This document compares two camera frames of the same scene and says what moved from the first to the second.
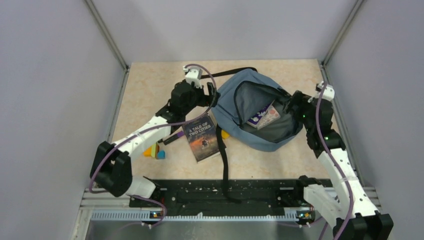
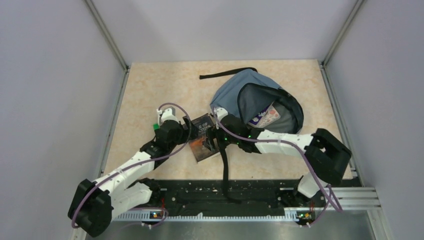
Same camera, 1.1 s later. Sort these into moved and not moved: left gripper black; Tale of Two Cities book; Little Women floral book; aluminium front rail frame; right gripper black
Moved: left gripper black; right gripper black
Not moved: aluminium front rail frame; Tale of Two Cities book; Little Women floral book
